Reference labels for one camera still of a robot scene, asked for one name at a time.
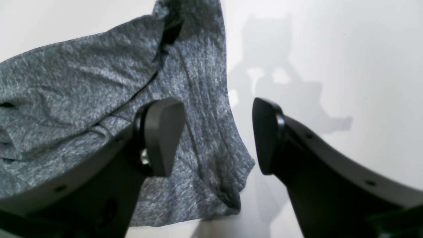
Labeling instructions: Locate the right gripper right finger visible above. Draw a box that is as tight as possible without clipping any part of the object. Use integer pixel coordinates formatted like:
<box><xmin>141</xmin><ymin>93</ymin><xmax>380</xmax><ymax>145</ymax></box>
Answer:
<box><xmin>252</xmin><ymin>98</ymin><xmax>423</xmax><ymax>238</ymax></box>

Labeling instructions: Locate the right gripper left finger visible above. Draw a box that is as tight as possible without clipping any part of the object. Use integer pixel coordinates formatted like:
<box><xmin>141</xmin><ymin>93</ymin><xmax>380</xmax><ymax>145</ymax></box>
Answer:
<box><xmin>0</xmin><ymin>97</ymin><xmax>186</xmax><ymax>238</ymax></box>

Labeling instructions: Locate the grey long-sleeve T-shirt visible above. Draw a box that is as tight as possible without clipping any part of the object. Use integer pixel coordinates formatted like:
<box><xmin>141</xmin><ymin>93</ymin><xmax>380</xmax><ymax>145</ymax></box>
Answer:
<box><xmin>0</xmin><ymin>0</ymin><xmax>255</xmax><ymax>226</ymax></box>

